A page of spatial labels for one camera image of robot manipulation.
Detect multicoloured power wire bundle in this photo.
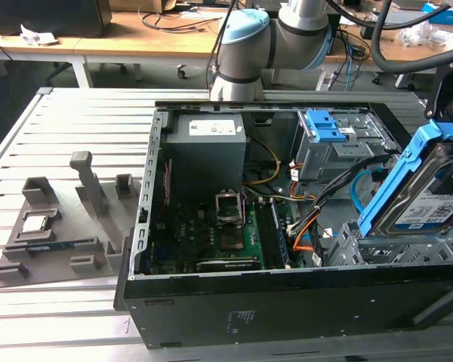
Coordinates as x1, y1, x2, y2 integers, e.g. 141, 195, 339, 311
245, 186, 318, 203

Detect hard disk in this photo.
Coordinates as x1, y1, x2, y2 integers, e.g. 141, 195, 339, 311
356, 119, 453, 238

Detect large black box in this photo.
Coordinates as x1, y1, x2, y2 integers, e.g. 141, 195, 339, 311
0, 0, 112, 38

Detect blue plastic drive latch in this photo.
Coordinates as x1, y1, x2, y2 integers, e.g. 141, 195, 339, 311
304, 109, 358, 143

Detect grey optical drive cage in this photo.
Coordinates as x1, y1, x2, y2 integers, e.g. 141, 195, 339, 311
292, 109, 405, 183

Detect wooden desk with clutter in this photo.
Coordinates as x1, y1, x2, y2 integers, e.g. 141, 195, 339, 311
324, 11, 453, 90

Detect green motherboard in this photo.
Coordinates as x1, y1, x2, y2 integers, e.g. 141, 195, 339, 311
149, 188, 299, 275

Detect black tower box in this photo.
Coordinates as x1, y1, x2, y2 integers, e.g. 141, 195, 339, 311
326, 14, 343, 54

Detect thick black hose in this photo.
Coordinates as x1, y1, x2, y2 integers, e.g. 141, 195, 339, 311
324, 0, 453, 75

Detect locking lever wire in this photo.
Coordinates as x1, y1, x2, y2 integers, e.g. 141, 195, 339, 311
239, 188, 249, 229

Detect black graphics card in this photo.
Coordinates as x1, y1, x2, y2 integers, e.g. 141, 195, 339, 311
196, 255, 263, 273

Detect red wire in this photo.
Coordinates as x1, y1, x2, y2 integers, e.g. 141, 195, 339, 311
162, 158, 174, 207

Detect black cable bundle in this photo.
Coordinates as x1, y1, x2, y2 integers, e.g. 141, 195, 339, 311
286, 152, 396, 238

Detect grey parts rack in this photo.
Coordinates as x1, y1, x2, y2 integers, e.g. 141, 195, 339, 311
0, 150, 143, 290

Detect yellow wire bundle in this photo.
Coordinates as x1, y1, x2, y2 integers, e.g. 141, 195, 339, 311
248, 140, 282, 186

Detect black RAM slot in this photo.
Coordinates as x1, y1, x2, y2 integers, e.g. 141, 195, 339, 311
256, 201, 275, 269
267, 201, 285, 269
261, 201, 280, 269
271, 201, 291, 269

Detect white power strip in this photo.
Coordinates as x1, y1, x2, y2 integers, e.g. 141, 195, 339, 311
316, 69, 335, 91

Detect grey power supply unit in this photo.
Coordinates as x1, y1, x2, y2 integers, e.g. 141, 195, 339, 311
160, 112, 248, 193

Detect silver CPU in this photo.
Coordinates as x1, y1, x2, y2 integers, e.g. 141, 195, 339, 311
23, 215, 51, 232

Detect CPU socket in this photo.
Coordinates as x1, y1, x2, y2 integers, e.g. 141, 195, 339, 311
217, 228, 247, 253

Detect crumpled clear plastic bag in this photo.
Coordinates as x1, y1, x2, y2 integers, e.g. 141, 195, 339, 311
395, 20, 453, 49

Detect crumpled white paper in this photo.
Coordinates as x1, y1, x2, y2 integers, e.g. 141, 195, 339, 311
20, 23, 58, 47

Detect black PC case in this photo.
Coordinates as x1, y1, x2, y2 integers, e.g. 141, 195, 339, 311
112, 100, 453, 350

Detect wooden desk white legs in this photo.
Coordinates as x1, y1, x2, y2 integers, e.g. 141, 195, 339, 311
0, 10, 227, 90

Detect metal socket cover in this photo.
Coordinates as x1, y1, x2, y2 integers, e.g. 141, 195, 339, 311
213, 188, 247, 228

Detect blue data wire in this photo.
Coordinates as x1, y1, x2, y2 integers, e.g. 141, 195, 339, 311
350, 169, 378, 220

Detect orange power wire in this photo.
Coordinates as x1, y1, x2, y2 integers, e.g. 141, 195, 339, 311
292, 168, 386, 253

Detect blue RAM stick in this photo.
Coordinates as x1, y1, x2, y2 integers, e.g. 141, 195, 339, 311
25, 241, 79, 253

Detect grey disk bay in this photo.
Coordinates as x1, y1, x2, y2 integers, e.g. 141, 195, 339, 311
324, 218, 453, 267

